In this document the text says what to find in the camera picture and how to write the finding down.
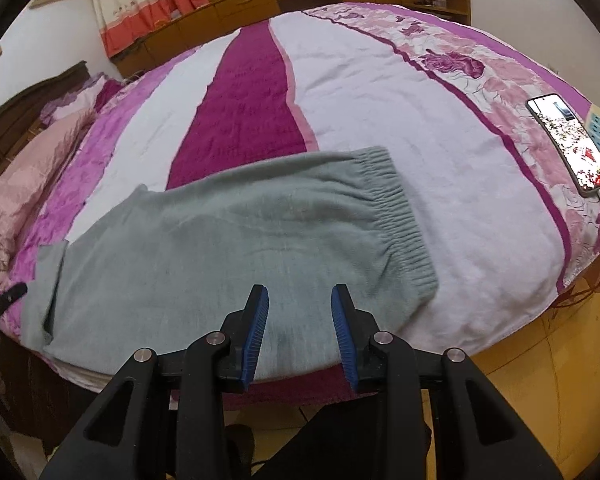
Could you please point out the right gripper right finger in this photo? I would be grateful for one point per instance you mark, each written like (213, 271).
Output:
(434, 402)

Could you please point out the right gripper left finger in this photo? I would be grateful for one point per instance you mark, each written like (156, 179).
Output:
(118, 436)

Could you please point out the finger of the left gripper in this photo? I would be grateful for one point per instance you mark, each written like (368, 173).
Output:
(11, 296)

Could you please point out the grey knit pants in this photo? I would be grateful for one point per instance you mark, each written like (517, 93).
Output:
(162, 269)

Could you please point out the pink folded quilt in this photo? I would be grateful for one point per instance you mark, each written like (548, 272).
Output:
(31, 173)

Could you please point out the wooden headboard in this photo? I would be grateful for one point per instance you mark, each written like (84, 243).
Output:
(20, 115)

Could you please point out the purple ruffled pillow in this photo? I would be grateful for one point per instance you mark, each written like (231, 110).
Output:
(94, 94)

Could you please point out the purple white floral bedspread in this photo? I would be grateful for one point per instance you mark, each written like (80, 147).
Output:
(506, 227)

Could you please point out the smartphone with lit screen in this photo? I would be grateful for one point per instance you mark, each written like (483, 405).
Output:
(576, 148)

